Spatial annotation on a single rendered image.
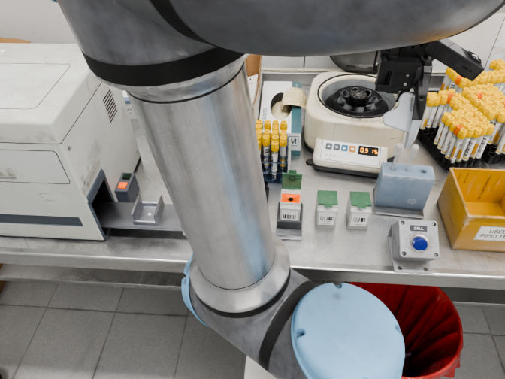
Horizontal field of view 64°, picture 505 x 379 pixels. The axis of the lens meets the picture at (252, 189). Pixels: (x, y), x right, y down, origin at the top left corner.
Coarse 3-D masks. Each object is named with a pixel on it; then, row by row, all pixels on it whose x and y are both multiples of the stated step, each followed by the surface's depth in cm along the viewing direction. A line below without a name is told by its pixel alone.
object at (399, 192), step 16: (384, 176) 81; (400, 176) 81; (416, 176) 80; (432, 176) 80; (384, 192) 84; (400, 192) 83; (416, 192) 83; (384, 208) 87; (400, 208) 87; (416, 208) 86
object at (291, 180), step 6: (288, 174) 80; (294, 174) 80; (300, 174) 80; (282, 180) 81; (288, 180) 81; (294, 180) 81; (300, 180) 81; (282, 186) 82; (288, 186) 82; (294, 186) 82; (300, 186) 81
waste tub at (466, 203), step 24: (456, 168) 82; (480, 168) 82; (456, 192) 79; (480, 192) 85; (504, 192) 85; (456, 216) 78; (480, 216) 73; (504, 216) 84; (456, 240) 78; (480, 240) 77; (504, 240) 76
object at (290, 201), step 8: (288, 192) 82; (296, 192) 82; (280, 200) 80; (288, 200) 80; (296, 200) 80; (280, 208) 80; (288, 208) 79; (296, 208) 79; (280, 216) 81; (288, 216) 81; (296, 216) 81
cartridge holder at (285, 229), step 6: (300, 216) 82; (282, 222) 82; (288, 222) 82; (294, 222) 81; (300, 222) 81; (276, 228) 83; (282, 228) 83; (288, 228) 83; (294, 228) 83; (300, 228) 82; (276, 234) 82; (282, 234) 82; (288, 234) 82; (294, 234) 82; (300, 234) 82
